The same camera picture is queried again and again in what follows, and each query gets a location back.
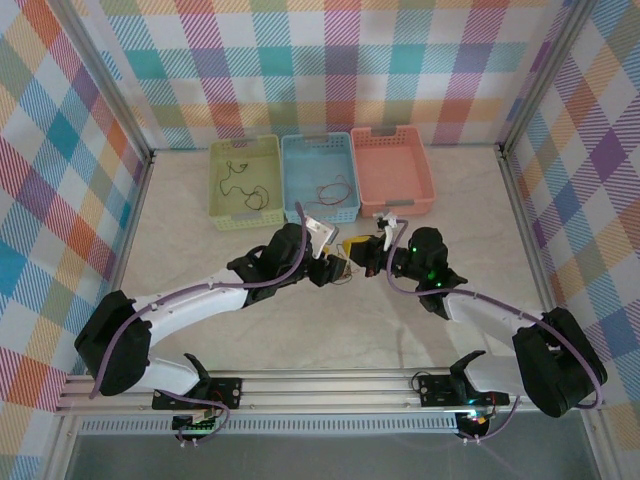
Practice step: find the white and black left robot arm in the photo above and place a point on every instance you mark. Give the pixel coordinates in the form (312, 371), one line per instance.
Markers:
(200, 305)

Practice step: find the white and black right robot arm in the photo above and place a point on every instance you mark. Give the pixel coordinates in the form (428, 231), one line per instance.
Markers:
(480, 320)

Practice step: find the pink plastic basket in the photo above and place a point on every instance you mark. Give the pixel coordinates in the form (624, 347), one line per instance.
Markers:
(390, 170)

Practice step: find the blue plastic basket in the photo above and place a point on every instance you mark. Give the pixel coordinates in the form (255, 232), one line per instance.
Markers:
(315, 165)

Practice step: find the green plastic basket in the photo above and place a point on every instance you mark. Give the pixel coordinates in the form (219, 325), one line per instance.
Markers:
(245, 150)

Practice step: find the aluminium table edge rail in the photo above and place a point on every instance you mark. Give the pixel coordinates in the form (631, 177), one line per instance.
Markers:
(122, 265)
(530, 240)

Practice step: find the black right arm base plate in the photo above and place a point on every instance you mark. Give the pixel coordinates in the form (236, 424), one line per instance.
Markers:
(435, 390)

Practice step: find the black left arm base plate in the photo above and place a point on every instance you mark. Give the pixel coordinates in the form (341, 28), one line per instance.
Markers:
(227, 390)

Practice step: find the aluminium frame post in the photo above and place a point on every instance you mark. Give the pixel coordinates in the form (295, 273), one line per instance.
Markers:
(100, 80)
(545, 75)

